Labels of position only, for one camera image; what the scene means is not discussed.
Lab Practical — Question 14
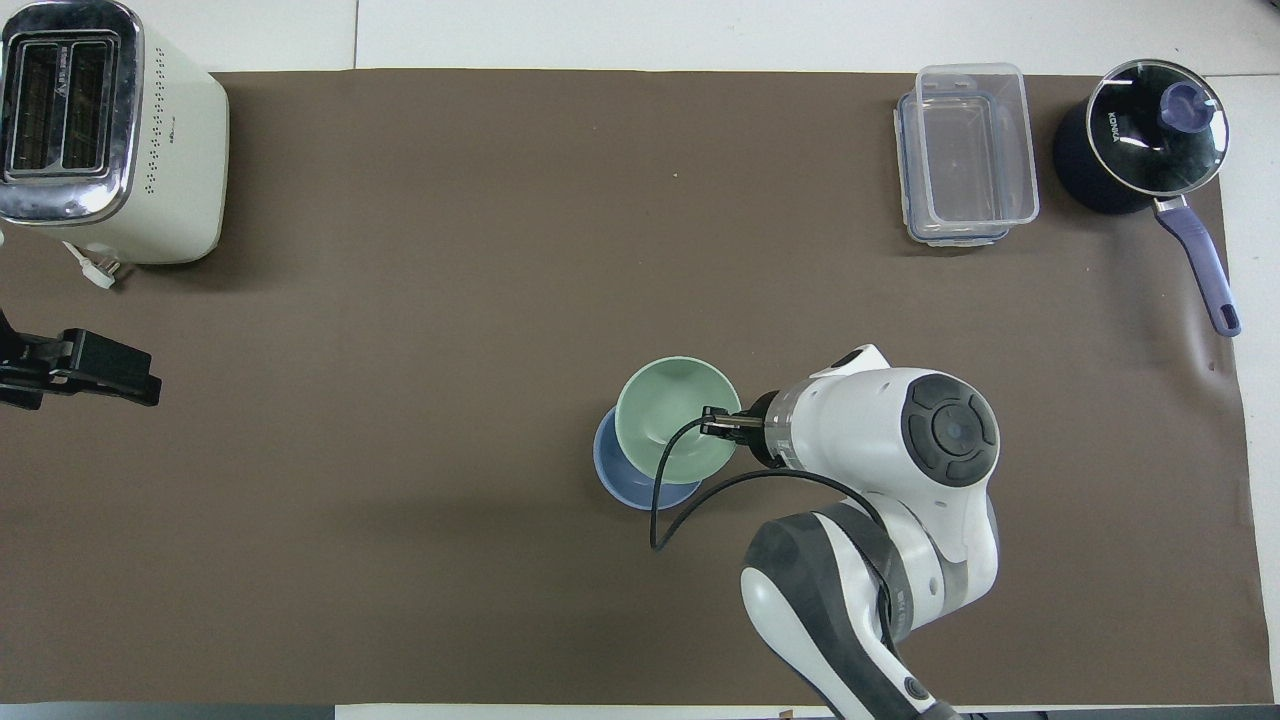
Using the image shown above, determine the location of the blue-rimmed clear container lid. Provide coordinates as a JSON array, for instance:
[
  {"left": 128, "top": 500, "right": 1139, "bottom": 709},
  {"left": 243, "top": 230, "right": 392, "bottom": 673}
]
[{"left": 893, "top": 91, "right": 1012, "bottom": 248}]

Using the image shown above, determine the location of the clear plastic container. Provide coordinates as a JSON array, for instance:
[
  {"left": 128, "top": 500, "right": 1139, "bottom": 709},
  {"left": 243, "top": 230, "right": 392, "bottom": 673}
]
[{"left": 917, "top": 62, "right": 1040, "bottom": 228}]

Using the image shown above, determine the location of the white power plug with cord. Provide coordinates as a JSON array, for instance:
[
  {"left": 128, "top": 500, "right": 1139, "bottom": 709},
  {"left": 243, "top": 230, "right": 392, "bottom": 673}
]
[{"left": 62, "top": 240, "right": 122, "bottom": 291}]

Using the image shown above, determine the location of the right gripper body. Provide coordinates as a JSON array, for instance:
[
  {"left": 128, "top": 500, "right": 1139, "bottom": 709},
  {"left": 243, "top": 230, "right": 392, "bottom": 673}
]
[{"left": 736, "top": 390, "right": 782, "bottom": 470}]

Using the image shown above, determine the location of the cream toaster with chrome top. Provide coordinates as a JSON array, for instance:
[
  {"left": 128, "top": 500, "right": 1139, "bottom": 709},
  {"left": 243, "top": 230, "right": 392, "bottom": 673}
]
[{"left": 0, "top": 0, "right": 230, "bottom": 267}]

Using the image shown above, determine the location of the dark pot with purple handle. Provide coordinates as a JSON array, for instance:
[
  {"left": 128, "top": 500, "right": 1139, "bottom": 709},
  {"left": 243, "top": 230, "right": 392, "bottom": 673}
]
[{"left": 1051, "top": 58, "right": 1244, "bottom": 339}]

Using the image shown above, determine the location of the black stand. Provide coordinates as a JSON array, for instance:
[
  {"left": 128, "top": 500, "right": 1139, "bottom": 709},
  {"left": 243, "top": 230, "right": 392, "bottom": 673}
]
[{"left": 0, "top": 308, "right": 163, "bottom": 412}]

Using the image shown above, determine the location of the black cable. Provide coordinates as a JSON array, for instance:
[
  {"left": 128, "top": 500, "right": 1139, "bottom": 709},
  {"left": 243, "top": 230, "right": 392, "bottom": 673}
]
[{"left": 648, "top": 404, "right": 898, "bottom": 647}]

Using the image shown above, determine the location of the green bowl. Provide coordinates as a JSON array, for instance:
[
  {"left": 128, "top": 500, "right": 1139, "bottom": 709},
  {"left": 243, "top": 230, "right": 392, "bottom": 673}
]
[{"left": 614, "top": 356, "right": 744, "bottom": 487}]

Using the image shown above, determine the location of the glass pot lid purple knob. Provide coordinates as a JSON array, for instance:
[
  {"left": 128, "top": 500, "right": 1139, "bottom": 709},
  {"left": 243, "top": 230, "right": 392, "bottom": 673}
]
[{"left": 1085, "top": 59, "right": 1230, "bottom": 198}]

